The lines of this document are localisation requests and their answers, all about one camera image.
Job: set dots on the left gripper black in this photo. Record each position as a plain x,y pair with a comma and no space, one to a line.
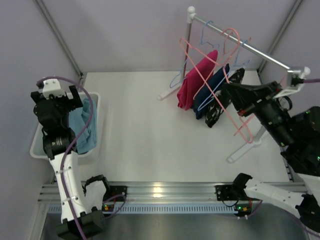
73,95

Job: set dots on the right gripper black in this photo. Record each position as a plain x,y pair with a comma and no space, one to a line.
244,104

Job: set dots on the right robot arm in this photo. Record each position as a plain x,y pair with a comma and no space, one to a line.
298,134

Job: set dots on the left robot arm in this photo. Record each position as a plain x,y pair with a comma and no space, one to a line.
81,205

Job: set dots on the blue hanger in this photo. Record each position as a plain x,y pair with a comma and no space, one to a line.
185,58
223,80

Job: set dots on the magenta trousers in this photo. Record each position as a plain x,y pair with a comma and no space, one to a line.
193,83

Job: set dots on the blue hanger far left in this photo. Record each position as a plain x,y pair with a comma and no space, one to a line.
185,58

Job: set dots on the white metal clothes rack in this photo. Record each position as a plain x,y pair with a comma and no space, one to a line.
257,140

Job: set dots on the white plastic basket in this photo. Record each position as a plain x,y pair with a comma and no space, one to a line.
88,144

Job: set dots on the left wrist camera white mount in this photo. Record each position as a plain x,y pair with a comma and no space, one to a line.
52,88

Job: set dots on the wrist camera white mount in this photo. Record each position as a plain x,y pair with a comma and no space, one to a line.
52,88
294,81

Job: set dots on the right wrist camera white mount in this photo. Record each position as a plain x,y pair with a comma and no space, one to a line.
294,81

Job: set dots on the aluminium mounting rail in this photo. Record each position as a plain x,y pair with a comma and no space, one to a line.
166,192

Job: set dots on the white slotted cable duct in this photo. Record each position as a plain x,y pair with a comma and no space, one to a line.
172,208

